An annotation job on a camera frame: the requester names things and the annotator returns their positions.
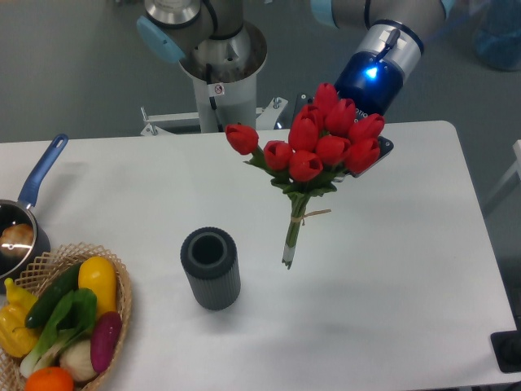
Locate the blue handled saucepan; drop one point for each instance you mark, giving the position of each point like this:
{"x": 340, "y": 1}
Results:
{"x": 20, "y": 211}

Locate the orange fruit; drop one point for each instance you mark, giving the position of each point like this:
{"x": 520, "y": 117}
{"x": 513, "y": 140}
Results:
{"x": 51, "y": 379}

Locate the dark grey ribbed vase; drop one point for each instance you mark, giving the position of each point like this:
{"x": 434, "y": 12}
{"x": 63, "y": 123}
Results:
{"x": 209, "y": 258}

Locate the yellow squash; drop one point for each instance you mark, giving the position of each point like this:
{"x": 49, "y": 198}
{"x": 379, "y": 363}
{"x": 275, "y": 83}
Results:
{"x": 98, "y": 275}

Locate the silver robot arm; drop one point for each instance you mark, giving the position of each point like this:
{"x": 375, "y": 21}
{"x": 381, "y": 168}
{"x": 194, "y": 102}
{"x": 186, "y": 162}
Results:
{"x": 214, "y": 43}

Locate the beige garlic bulb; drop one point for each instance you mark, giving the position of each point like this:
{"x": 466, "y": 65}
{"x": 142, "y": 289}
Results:
{"x": 76, "y": 361}

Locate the woven wicker basket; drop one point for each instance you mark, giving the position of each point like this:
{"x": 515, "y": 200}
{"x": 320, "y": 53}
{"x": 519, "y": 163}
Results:
{"x": 43, "y": 270}

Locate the green cucumber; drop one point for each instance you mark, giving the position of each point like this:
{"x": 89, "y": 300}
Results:
{"x": 42, "y": 310}

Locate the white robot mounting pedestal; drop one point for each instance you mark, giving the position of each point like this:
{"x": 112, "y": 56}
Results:
{"x": 219, "y": 104}

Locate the black device at table edge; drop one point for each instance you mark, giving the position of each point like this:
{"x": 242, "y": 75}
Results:
{"x": 506, "y": 347}

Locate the purple eggplant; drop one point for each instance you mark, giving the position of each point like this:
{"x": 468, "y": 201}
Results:
{"x": 104, "y": 340}

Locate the brown bread roll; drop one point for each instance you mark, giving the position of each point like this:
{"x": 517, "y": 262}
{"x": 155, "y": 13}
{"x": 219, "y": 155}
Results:
{"x": 17, "y": 240}

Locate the yellow bell pepper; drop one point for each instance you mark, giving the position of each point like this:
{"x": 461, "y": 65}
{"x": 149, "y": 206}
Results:
{"x": 16, "y": 339}

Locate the white furniture frame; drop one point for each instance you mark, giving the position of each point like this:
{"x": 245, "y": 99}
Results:
{"x": 505, "y": 185}

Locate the blue translucent container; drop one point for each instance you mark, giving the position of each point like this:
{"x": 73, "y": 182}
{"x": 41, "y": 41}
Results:
{"x": 497, "y": 39}

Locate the red tulip bouquet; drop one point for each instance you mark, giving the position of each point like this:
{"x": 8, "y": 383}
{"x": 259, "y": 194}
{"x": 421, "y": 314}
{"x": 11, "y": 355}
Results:
{"x": 326, "y": 141}

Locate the green bok choy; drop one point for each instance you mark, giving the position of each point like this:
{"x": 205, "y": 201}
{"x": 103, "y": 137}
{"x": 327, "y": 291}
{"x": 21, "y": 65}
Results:
{"x": 73, "y": 317}

